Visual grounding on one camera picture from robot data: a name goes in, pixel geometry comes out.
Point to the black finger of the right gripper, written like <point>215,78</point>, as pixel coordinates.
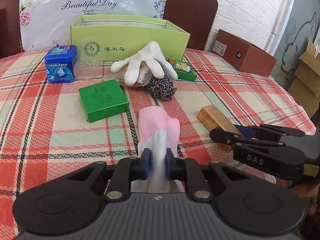
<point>236,140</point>

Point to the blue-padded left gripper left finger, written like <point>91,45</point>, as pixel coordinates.
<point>121,176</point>

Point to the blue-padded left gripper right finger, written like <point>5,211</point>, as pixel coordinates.
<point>190,172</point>

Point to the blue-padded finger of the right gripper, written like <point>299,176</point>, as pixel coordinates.
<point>268,132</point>

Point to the white glove with pink cuff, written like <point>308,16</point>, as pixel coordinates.
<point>158,132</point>

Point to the white work glove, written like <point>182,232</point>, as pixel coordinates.
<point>152,56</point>

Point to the clear plastic cup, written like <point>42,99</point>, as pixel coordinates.
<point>88,63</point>

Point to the golden orange small box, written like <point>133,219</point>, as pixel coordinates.
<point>211,117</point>

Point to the cardboard boxes on floor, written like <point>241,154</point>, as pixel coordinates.
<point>305,87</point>

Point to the green flat box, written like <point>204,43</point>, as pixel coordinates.
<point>103,100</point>

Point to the brown cardboard box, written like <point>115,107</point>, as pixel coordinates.
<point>243,55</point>

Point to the green floral small box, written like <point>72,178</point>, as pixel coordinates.
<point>184,70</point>

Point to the steel wool scrubber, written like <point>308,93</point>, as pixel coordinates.
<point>162,89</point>

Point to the plaid bed sheet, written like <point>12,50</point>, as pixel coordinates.
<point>45,134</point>

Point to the blue gum container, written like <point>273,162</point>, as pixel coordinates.
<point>59,63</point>

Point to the dark brown wooden headboard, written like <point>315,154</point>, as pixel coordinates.
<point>194,16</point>

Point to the large green cardboard box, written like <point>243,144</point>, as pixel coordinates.
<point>116,37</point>

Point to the floral Beautiful Day pillow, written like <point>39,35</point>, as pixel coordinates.
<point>46,23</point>

